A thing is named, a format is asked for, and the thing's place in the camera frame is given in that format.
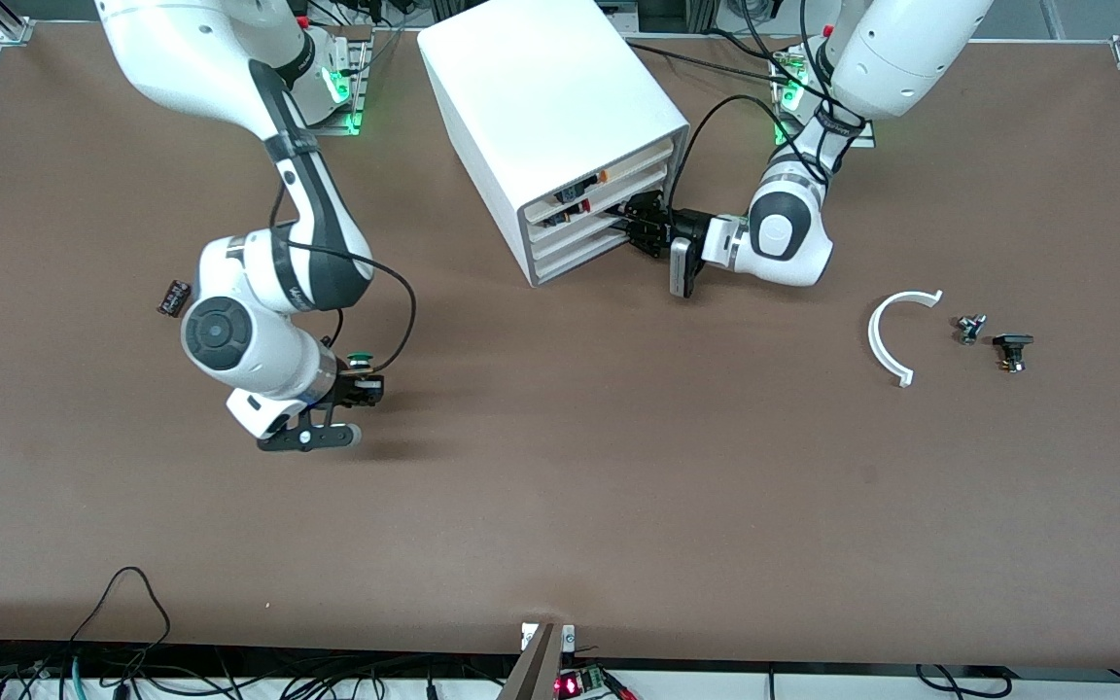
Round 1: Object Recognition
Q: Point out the white drawer cabinet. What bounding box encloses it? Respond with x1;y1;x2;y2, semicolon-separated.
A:
418;0;692;288

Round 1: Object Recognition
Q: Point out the black orange electronic component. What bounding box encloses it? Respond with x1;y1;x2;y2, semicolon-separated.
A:
550;171;612;207

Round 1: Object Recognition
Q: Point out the black red electronic component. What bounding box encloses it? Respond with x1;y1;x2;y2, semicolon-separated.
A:
541;199;619;229

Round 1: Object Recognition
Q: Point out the white curved plastic arc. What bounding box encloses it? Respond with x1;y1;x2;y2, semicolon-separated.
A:
867;290;944;388

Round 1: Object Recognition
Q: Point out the circuit board with red light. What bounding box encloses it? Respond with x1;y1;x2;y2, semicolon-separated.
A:
555;666;639;700

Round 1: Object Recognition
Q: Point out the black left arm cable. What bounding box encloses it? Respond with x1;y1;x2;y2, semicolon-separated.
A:
665;0;862;210

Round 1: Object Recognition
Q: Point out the black table cable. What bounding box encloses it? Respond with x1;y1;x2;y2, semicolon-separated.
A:
618;37;799;79

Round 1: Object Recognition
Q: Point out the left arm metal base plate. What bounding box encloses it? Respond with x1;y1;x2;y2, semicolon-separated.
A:
772;44;877;149

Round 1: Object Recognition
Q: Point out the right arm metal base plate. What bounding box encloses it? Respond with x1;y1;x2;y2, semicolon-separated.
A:
302;27;371;135

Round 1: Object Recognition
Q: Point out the black looped cable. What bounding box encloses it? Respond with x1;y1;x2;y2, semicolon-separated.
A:
69;567;172;648

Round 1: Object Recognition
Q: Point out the metal camera bracket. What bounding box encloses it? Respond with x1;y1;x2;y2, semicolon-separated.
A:
497;622;576;700

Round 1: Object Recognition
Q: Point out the small black switch part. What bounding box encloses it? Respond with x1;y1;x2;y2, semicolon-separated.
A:
993;333;1034;374

